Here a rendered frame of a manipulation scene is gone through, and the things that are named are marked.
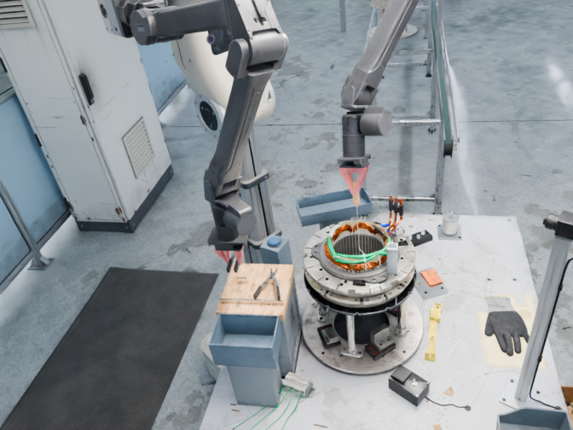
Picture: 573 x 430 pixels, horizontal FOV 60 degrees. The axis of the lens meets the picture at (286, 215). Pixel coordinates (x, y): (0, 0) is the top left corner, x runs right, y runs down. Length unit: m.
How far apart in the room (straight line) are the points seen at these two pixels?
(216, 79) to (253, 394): 0.89
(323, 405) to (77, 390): 1.61
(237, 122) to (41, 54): 2.31
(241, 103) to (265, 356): 0.64
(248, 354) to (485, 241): 1.08
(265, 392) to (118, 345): 1.58
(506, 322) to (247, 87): 1.12
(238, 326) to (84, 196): 2.42
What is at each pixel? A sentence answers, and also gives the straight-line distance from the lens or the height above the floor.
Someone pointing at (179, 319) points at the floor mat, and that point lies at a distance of 2.92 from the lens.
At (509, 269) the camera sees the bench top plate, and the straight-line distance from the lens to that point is 1.93.
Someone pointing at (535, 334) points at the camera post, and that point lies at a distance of 1.37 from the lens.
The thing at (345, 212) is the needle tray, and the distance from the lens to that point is 1.70.
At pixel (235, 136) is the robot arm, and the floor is 1.59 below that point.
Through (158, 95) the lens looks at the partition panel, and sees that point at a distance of 5.20.
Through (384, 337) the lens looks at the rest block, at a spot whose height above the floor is 0.84.
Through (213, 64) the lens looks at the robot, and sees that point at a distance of 1.44.
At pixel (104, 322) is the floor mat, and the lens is 3.10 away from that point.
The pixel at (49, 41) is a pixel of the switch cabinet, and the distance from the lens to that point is 3.19.
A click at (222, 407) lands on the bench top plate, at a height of 0.78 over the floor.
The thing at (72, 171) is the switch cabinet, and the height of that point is 0.52.
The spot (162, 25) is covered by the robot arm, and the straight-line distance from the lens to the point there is 1.21.
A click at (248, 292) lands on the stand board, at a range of 1.43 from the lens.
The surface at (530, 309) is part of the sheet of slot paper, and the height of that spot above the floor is 0.78.
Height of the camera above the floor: 2.06
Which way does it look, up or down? 36 degrees down
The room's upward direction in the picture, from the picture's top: 8 degrees counter-clockwise
